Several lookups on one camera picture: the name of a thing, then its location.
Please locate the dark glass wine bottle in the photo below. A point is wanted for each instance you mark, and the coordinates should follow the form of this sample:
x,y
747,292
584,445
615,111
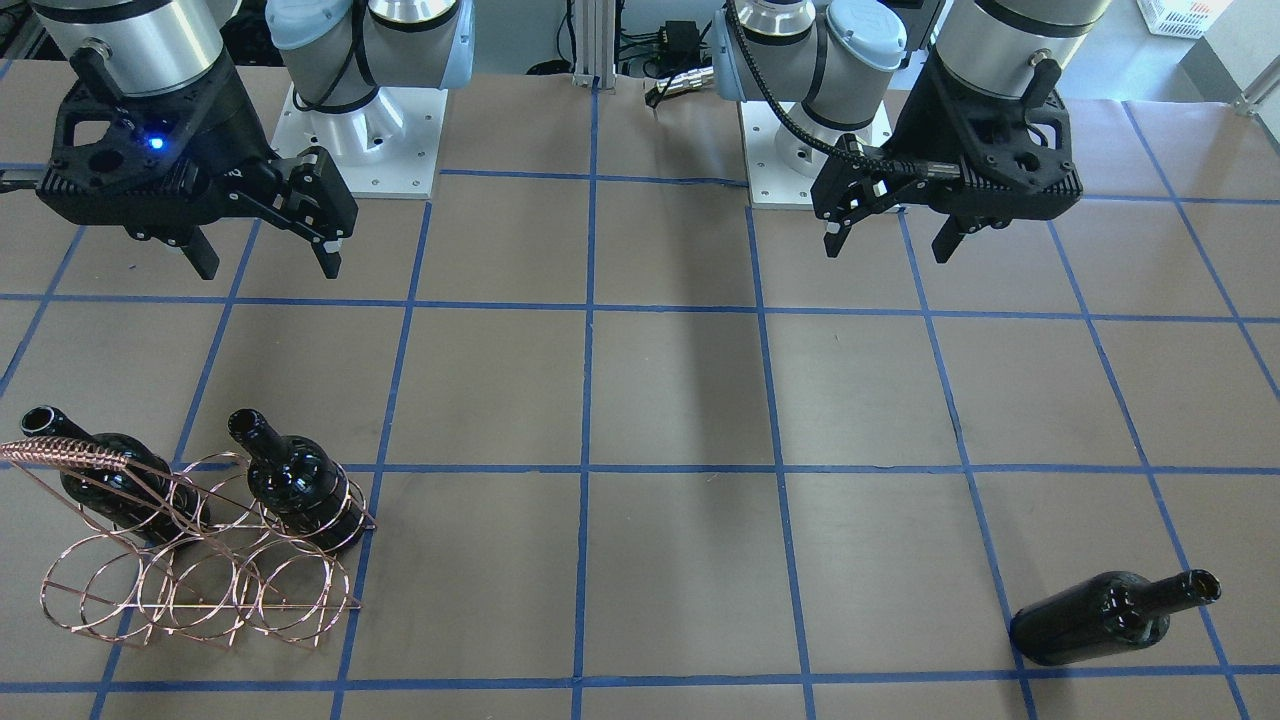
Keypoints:
x,y
1114,612

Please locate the aluminium frame post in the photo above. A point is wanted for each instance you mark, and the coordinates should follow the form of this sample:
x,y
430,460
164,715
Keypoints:
x,y
595,31

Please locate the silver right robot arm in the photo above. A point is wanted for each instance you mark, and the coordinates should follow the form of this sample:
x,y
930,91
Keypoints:
x,y
339,54

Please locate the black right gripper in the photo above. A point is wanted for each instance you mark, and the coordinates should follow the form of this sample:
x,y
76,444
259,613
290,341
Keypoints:
x,y
232,132

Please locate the white plastic crate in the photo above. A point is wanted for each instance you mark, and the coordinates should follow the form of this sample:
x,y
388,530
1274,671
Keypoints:
x,y
1180,19

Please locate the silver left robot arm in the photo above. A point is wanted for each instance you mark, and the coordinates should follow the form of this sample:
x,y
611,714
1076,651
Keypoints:
x,y
836,61

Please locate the black power adapter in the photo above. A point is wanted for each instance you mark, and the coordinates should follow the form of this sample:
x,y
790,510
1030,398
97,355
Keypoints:
x,y
678,40

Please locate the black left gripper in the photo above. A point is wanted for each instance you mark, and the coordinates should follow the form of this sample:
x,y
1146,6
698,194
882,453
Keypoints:
x,y
912,143

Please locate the dark bottle in basket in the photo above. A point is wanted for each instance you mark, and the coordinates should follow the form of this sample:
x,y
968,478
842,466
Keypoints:
x,y
296,481
128,499

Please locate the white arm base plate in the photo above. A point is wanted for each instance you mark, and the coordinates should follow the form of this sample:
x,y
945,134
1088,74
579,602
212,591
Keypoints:
x,y
387,150
781,168

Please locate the copper wire wine basket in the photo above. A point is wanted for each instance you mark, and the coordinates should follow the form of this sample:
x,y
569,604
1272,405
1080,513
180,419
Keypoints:
x,y
241,573

